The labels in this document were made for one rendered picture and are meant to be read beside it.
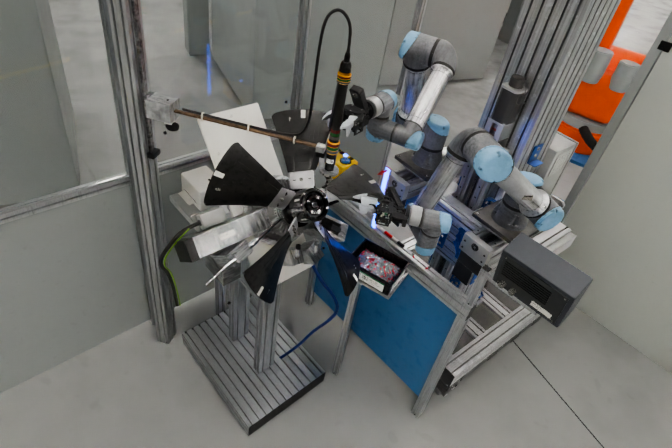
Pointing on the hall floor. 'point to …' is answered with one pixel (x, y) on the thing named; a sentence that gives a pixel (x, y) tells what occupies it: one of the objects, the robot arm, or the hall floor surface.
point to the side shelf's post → (219, 297)
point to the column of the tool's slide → (137, 134)
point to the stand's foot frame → (299, 360)
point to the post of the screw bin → (346, 328)
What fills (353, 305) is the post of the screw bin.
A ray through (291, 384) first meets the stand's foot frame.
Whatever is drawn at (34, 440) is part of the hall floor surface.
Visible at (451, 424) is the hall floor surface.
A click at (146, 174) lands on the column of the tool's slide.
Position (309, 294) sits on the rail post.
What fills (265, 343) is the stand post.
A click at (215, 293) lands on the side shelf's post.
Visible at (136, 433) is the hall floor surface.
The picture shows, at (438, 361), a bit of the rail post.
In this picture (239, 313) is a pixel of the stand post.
